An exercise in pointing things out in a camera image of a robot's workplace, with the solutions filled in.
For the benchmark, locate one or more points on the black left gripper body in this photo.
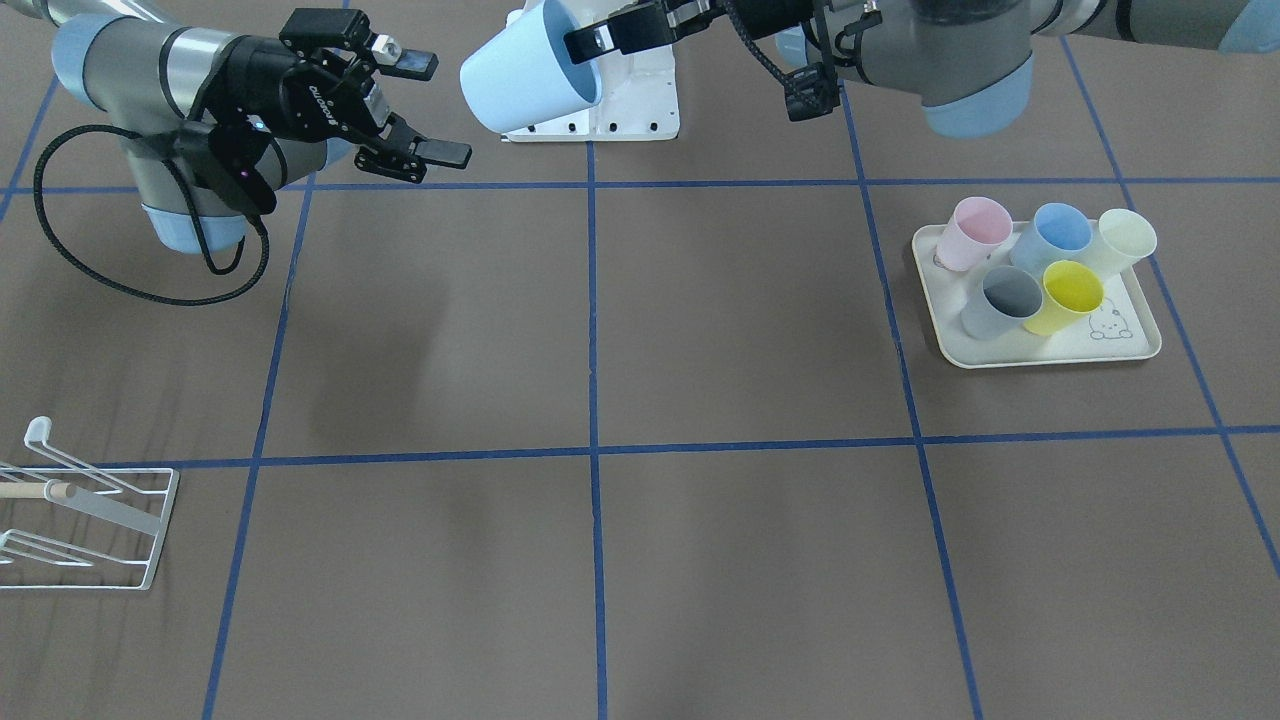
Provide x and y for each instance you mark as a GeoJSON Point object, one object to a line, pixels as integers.
{"type": "Point", "coordinates": [772, 17]}

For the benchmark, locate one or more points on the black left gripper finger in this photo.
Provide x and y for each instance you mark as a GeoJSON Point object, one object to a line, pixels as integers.
{"type": "Point", "coordinates": [633, 29]}

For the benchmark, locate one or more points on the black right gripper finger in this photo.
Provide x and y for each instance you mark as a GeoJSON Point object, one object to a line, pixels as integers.
{"type": "Point", "coordinates": [395, 60]}
{"type": "Point", "coordinates": [403, 154]}

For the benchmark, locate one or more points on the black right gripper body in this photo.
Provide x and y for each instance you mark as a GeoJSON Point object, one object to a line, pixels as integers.
{"type": "Point", "coordinates": [283, 93]}

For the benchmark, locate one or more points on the light blue plastic cup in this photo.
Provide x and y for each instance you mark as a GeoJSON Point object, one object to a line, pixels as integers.
{"type": "Point", "coordinates": [524, 75]}

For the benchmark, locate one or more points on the pale cream plastic cup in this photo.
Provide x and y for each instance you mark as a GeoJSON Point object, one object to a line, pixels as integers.
{"type": "Point", "coordinates": [1121, 238]}

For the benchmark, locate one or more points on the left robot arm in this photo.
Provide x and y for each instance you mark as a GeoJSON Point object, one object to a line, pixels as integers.
{"type": "Point", "coordinates": [970, 63]}

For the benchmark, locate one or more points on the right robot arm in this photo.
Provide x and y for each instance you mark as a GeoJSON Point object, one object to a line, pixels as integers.
{"type": "Point", "coordinates": [149, 74]}

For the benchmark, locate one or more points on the pink plastic cup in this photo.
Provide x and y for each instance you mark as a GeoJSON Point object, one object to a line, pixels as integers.
{"type": "Point", "coordinates": [975, 230]}

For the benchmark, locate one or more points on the grey plastic cup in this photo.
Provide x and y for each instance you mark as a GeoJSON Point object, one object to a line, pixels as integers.
{"type": "Point", "coordinates": [1005, 298]}

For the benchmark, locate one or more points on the yellow plastic cup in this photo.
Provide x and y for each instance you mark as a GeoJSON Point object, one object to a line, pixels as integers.
{"type": "Point", "coordinates": [1070, 291]}

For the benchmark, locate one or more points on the wooden rack dowel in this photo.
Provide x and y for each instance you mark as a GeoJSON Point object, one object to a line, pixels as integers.
{"type": "Point", "coordinates": [49, 491]}

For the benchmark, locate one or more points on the cream plastic tray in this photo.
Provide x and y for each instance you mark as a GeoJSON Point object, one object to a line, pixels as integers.
{"type": "Point", "coordinates": [1123, 328]}

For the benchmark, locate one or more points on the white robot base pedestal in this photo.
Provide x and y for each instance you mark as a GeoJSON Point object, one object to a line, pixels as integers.
{"type": "Point", "coordinates": [639, 92]}

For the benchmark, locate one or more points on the white wire cup rack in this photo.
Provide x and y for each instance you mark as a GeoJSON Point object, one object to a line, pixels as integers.
{"type": "Point", "coordinates": [109, 537]}

